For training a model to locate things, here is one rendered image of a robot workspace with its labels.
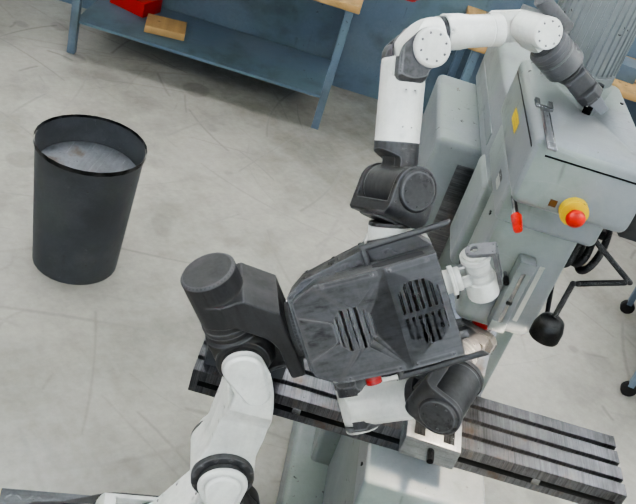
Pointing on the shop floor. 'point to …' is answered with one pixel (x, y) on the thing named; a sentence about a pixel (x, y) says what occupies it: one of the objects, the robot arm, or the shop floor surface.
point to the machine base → (302, 470)
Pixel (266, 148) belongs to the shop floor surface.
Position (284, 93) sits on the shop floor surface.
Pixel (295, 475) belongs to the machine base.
